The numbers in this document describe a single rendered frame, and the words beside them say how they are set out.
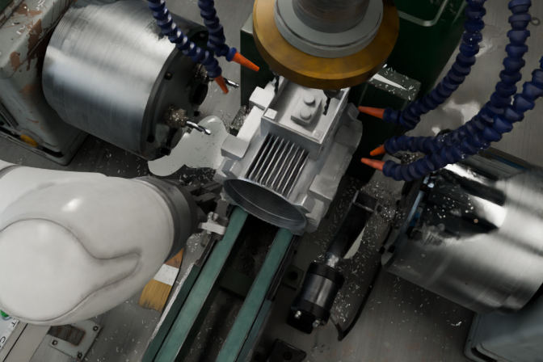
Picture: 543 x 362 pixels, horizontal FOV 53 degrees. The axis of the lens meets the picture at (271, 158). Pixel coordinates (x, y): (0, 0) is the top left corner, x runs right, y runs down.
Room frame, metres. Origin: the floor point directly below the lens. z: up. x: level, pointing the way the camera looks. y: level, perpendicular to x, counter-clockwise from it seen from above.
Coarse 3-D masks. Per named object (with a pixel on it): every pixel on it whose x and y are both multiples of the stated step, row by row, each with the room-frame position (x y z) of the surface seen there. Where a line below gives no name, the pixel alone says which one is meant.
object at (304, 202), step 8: (280, 80) 0.50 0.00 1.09; (352, 104) 0.47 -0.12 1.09; (344, 112) 0.45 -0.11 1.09; (352, 112) 0.45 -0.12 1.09; (352, 120) 0.44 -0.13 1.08; (232, 160) 0.34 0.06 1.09; (224, 168) 0.33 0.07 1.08; (232, 168) 0.33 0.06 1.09; (240, 168) 0.33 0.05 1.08; (232, 176) 0.32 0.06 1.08; (232, 200) 0.32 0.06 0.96; (296, 200) 0.29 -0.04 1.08; (304, 200) 0.29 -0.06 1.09; (312, 200) 0.29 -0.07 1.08; (304, 208) 0.28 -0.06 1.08; (312, 208) 0.28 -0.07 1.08; (296, 232) 0.28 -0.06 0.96; (304, 232) 0.28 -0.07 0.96
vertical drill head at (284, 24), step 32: (256, 0) 0.45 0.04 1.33; (288, 0) 0.44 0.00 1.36; (320, 0) 0.40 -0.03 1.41; (352, 0) 0.40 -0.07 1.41; (384, 0) 0.47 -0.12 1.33; (256, 32) 0.41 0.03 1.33; (288, 32) 0.39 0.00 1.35; (320, 32) 0.40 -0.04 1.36; (352, 32) 0.40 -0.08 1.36; (384, 32) 0.42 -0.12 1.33; (288, 64) 0.36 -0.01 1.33; (320, 64) 0.37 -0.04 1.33; (352, 64) 0.37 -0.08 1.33; (384, 64) 0.39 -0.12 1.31
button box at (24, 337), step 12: (0, 324) 0.07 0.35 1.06; (12, 324) 0.07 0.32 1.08; (24, 324) 0.07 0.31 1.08; (0, 336) 0.05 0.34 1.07; (12, 336) 0.05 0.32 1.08; (24, 336) 0.05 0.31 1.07; (36, 336) 0.06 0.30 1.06; (0, 348) 0.04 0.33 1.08; (12, 348) 0.04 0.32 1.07; (24, 348) 0.04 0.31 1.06; (36, 348) 0.04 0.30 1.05; (0, 360) 0.02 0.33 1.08; (12, 360) 0.02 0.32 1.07; (24, 360) 0.02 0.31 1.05
